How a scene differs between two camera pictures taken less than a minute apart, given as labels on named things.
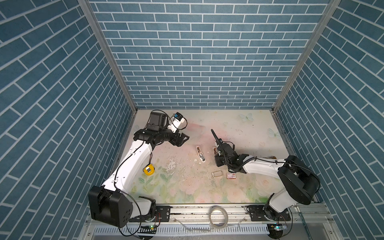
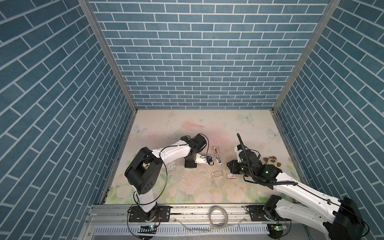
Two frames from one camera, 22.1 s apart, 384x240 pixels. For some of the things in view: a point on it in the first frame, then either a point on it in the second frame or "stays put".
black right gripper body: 219,160 -> 240,169
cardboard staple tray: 217,173 stays put
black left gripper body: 173,137 -> 190,163
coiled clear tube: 226,216 stays put
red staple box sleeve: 231,176 stays put
